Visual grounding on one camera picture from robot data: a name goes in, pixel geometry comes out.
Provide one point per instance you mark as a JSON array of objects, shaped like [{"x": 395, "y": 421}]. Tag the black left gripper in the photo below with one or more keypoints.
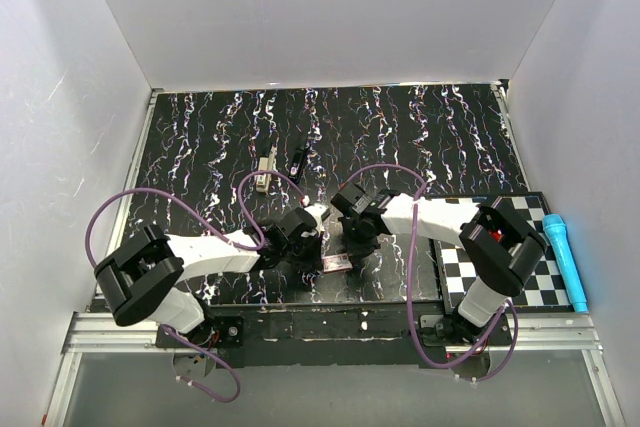
[{"x": 313, "y": 263}]

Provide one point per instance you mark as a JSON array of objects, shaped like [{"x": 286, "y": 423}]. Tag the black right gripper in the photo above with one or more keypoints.
[{"x": 355, "y": 250}]

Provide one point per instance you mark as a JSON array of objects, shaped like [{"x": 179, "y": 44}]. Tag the white red staple box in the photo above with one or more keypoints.
[{"x": 336, "y": 263}]

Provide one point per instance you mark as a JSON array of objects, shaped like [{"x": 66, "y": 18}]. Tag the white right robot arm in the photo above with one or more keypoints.
[{"x": 503, "y": 248}]

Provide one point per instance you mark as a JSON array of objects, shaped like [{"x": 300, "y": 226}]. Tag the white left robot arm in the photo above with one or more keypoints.
[{"x": 139, "y": 279}]

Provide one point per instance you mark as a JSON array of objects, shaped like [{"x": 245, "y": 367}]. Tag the black white checkerboard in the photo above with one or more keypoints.
[{"x": 545, "y": 290}]

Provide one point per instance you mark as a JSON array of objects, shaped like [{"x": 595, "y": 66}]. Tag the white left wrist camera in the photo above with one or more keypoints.
[{"x": 320, "y": 213}]

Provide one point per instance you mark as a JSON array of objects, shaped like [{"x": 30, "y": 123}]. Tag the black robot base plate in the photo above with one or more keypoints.
[{"x": 308, "y": 334}]

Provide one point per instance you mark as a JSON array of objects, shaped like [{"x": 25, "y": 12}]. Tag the aluminium frame rail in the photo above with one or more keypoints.
[{"x": 96, "y": 332}]

